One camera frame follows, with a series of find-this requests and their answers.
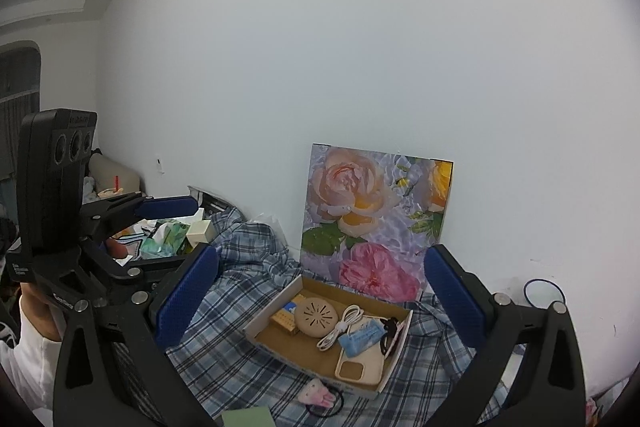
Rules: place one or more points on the green tissue pack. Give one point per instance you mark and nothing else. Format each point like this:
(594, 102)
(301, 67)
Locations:
(167, 239)

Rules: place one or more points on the green card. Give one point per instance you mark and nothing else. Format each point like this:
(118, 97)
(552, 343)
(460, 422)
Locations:
(250, 418)

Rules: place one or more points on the round beige silicone pad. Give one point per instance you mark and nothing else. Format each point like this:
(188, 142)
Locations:
(315, 314)

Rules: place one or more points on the small cream box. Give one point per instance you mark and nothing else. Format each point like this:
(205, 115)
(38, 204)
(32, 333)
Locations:
(201, 233)

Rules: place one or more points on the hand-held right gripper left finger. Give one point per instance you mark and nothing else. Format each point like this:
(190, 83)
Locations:
(187, 294)

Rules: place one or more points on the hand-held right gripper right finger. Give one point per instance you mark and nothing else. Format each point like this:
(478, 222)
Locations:
(452, 294)

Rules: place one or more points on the grey curtain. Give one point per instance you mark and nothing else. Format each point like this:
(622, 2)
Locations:
(17, 127)

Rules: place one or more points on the person's left forearm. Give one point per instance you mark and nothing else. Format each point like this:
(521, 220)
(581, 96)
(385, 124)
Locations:
(25, 372)

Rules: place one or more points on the blue plaid shirt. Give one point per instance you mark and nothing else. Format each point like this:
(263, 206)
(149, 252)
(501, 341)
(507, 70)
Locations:
(240, 287)

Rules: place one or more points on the floral box lid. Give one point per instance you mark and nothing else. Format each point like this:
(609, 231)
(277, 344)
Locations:
(370, 217)

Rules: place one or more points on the beige phone case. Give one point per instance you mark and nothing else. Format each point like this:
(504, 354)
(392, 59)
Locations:
(362, 362)

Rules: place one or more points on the small pink object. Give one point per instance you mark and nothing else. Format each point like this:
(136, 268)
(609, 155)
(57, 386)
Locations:
(592, 409)

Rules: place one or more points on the blue tissue packet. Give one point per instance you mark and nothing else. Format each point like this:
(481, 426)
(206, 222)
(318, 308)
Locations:
(362, 337)

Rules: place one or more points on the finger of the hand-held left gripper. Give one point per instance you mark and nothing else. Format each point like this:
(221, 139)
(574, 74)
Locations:
(132, 272)
(167, 207)

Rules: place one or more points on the person's left hand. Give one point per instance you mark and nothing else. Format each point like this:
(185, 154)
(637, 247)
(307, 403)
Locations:
(40, 314)

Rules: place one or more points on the white wall hook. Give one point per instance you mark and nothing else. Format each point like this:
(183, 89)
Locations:
(160, 165)

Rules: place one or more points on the gold and blue cigarette pack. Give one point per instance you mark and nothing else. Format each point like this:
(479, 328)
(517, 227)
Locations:
(286, 317)

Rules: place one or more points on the cardboard box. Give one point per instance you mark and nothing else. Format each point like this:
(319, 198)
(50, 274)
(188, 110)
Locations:
(305, 354)

